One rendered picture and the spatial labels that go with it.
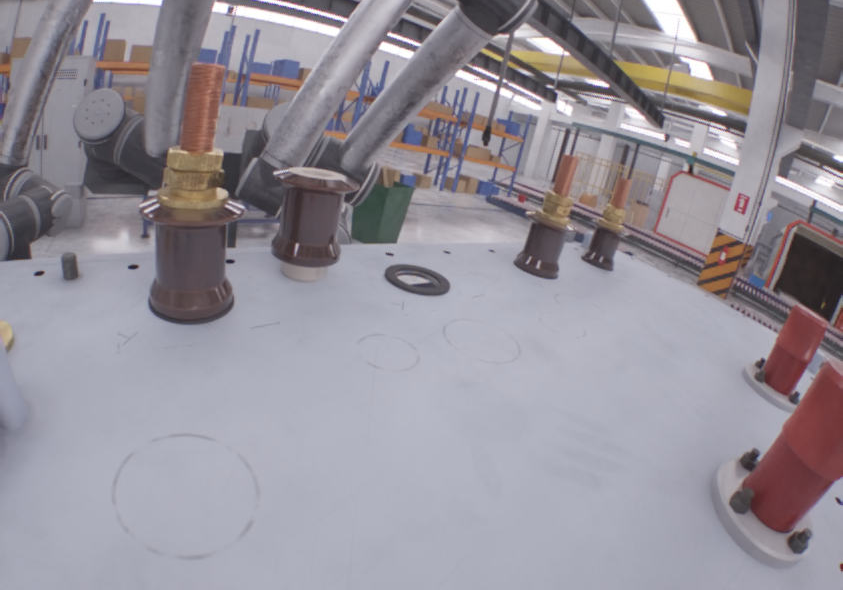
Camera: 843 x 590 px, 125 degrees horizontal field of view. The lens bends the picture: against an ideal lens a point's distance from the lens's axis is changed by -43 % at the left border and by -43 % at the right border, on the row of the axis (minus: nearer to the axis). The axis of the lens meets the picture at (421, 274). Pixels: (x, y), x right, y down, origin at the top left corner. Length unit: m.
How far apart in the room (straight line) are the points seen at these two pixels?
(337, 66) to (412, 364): 0.71
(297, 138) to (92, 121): 0.81
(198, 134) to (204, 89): 0.04
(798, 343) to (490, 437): 0.49
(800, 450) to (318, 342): 0.39
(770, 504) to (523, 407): 0.22
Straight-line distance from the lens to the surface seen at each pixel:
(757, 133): 10.91
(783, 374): 0.65
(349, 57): 0.90
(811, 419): 0.33
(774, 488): 0.34
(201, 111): 0.32
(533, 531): 0.24
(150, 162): 1.37
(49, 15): 0.99
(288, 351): 0.31
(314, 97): 0.89
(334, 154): 1.42
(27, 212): 0.90
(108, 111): 1.45
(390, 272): 0.48
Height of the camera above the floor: 1.54
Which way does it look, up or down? 21 degrees down
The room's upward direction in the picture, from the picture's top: 14 degrees clockwise
